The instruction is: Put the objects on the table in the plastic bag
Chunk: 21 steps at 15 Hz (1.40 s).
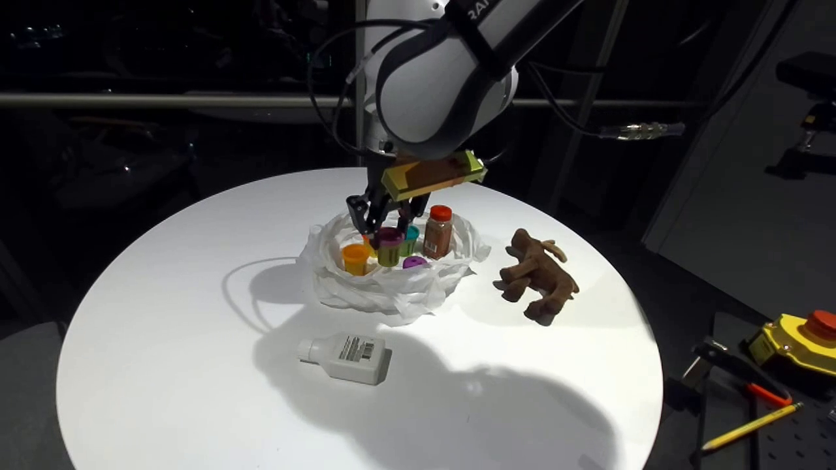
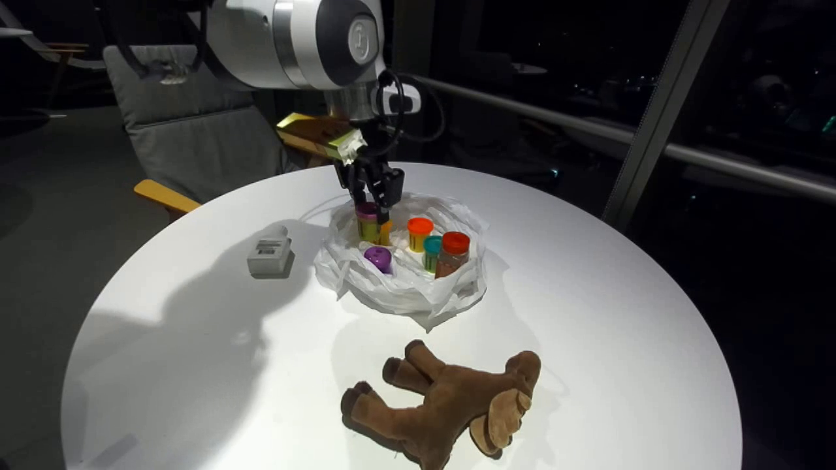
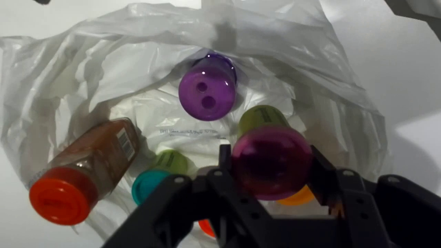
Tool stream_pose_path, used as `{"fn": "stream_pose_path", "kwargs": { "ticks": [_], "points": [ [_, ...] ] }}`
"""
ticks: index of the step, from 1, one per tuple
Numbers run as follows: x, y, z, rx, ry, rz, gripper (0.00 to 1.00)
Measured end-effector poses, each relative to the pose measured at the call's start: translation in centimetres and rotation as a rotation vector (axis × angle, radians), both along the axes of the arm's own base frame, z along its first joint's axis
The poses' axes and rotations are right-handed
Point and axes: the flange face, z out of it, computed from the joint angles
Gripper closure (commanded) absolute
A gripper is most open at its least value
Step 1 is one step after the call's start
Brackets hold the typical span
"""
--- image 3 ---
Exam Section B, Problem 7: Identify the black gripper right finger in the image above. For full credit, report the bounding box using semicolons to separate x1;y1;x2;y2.
305;144;441;248

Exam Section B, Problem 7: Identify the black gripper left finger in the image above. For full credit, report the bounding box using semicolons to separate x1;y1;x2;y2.
101;143;276;248

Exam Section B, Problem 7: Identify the teal lid dough can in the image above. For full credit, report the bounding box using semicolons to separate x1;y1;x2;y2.
130;148;192;206

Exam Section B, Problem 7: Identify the pink lid dough can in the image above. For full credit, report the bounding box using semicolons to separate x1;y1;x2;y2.
230;104;315;201

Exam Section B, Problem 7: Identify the purple plastic cup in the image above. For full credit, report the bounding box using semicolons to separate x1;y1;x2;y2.
176;51;239;122

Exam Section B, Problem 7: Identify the white plastic bag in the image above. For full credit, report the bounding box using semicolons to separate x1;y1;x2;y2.
0;0;392;248

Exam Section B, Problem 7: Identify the red cap spice bottle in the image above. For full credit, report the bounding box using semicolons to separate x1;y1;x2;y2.
27;117;141;227

